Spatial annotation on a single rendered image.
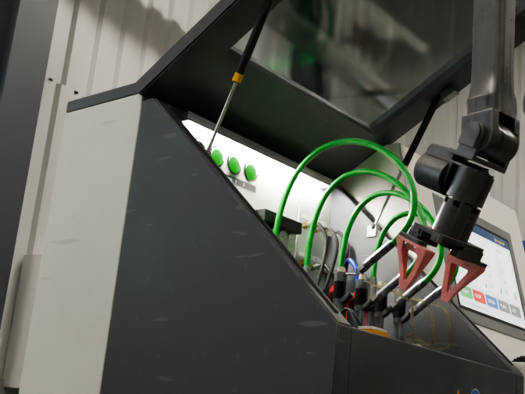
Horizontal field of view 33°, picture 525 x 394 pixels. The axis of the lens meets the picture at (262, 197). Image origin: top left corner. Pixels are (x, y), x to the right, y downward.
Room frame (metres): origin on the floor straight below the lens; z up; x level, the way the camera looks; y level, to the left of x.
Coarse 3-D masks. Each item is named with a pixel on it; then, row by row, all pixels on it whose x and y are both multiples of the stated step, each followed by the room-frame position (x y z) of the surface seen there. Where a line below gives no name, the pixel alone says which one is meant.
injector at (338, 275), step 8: (336, 272) 1.86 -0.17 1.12; (344, 272) 1.85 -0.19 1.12; (336, 280) 1.86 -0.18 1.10; (344, 280) 1.85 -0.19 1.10; (336, 288) 1.85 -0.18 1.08; (344, 288) 1.85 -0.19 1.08; (336, 296) 1.85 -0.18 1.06; (344, 296) 1.85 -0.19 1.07; (352, 296) 1.84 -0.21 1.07; (336, 304) 1.86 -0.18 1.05; (344, 304) 1.85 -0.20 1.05
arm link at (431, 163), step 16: (464, 128) 1.21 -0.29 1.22; (480, 128) 1.20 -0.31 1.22; (432, 144) 1.30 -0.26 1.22; (464, 144) 1.21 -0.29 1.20; (480, 144) 1.20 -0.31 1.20; (432, 160) 1.29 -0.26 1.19; (448, 160) 1.27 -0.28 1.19; (480, 160) 1.22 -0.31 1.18; (416, 176) 1.32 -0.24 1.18; (432, 176) 1.29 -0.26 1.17
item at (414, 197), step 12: (324, 144) 1.91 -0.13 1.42; (336, 144) 1.89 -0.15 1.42; (348, 144) 1.87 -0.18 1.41; (360, 144) 1.84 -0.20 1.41; (372, 144) 1.82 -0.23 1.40; (312, 156) 1.93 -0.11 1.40; (396, 156) 1.78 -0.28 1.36; (300, 168) 1.95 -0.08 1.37; (408, 180) 1.75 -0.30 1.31; (288, 192) 1.98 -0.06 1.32; (276, 228) 1.99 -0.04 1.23; (408, 228) 1.75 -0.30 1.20
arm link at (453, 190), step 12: (456, 168) 1.28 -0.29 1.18; (468, 168) 1.24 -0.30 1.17; (480, 168) 1.24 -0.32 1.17; (444, 180) 1.28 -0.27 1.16; (456, 180) 1.25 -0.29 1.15; (468, 180) 1.23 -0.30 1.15; (480, 180) 1.23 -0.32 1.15; (492, 180) 1.24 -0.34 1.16; (456, 192) 1.25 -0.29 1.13; (468, 192) 1.24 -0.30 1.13; (480, 192) 1.24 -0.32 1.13; (456, 204) 1.26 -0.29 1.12; (468, 204) 1.25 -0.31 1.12; (480, 204) 1.25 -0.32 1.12
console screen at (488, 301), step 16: (432, 192) 2.28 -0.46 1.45; (480, 224) 2.47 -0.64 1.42; (480, 240) 2.44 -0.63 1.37; (496, 240) 2.53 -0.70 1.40; (496, 256) 2.50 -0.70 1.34; (512, 256) 2.59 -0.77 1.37; (464, 272) 2.31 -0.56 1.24; (496, 272) 2.47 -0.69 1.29; (512, 272) 2.56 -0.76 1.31; (464, 288) 2.29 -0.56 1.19; (480, 288) 2.37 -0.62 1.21; (496, 288) 2.45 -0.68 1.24; (512, 288) 2.54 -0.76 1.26; (464, 304) 2.27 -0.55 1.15; (480, 304) 2.34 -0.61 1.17; (496, 304) 2.42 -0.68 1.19; (512, 304) 2.51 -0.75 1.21; (480, 320) 2.32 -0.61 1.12; (496, 320) 2.40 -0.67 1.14; (512, 320) 2.48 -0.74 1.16; (512, 336) 2.46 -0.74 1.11
